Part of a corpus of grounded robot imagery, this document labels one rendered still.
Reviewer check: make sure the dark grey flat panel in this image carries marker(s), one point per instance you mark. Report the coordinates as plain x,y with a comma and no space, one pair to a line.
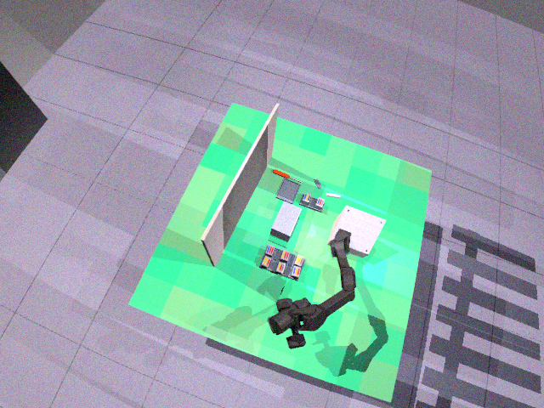
239,193

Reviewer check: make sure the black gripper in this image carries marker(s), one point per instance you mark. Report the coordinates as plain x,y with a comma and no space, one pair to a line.
296,340

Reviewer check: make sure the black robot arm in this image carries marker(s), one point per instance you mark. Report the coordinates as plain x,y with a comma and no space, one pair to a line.
314,316

